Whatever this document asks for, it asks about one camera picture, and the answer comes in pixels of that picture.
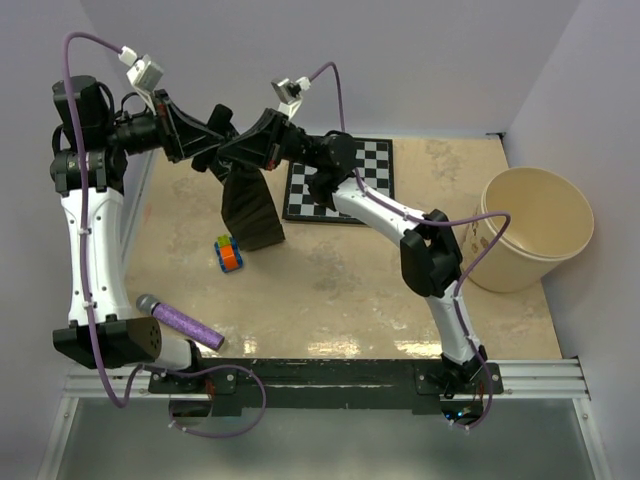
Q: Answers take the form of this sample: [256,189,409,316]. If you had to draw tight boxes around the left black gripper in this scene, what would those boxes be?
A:
[103,88,223,162]

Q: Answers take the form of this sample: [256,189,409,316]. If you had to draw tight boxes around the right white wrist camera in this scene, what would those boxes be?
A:
[271,76,311,119]

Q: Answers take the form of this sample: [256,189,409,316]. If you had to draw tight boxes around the black white chessboard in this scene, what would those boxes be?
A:
[282,137,396,226]

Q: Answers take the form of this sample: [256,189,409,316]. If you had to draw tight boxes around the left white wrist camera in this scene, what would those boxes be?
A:
[118,46,164,113]

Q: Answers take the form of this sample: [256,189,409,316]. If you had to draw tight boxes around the aluminium left rail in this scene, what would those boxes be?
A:
[120,150,157,271]

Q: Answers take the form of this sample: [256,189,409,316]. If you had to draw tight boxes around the purple glitter microphone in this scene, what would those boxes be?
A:
[136,294,225,351]

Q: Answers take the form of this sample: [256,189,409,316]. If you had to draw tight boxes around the beige round trash bin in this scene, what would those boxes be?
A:
[461,167,594,293]

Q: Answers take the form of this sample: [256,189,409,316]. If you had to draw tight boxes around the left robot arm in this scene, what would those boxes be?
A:
[50,75,225,392]

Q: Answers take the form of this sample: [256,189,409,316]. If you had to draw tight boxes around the aluminium rail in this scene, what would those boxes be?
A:
[63,360,591,400]
[120,150,157,271]

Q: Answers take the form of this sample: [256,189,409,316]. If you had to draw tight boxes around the black trash bag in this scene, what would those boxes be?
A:
[210,161,286,252]

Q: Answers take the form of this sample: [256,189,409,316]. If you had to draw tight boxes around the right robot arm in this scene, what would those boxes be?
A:
[207,105,487,397]

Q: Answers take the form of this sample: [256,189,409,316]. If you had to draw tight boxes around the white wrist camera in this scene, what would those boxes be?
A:
[271,76,311,119]
[118,46,164,113]

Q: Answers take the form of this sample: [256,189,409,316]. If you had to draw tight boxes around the aluminium front rail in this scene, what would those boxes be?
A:
[63,360,591,400]

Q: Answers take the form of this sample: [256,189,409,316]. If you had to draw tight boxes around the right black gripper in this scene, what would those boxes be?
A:
[218,109,322,173]

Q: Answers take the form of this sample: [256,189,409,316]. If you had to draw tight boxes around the colourful toy block car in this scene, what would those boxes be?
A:
[214,235,244,273]

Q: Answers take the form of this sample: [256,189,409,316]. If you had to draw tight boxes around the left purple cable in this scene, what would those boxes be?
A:
[60,32,269,441]

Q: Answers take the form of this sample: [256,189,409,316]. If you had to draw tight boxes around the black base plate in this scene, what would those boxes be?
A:
[148,358,504,420]

